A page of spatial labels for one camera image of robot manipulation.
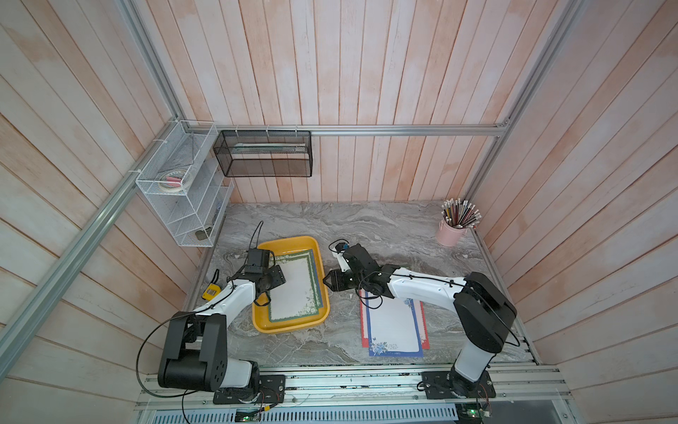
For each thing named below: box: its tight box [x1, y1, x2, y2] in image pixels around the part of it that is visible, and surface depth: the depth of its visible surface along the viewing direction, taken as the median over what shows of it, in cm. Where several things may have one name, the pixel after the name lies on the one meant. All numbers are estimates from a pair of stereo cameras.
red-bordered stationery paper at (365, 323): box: [360, 289, 430, 350], surface depth 86 cm
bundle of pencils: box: [440, 197, 483, 228], surface depth 102 cm
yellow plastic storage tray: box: [251, 235, 331, 334], surface depth 87 cm
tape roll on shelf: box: [158, 169, 189, 193], surface depth 75 cm
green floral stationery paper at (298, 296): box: [269, 249, 321, 324], surface depth 93 cm
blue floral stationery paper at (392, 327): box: [364, 291, 425, 358], surface depth 85 cm
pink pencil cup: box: [436, 219, 468, 247], surface depth 108 cm
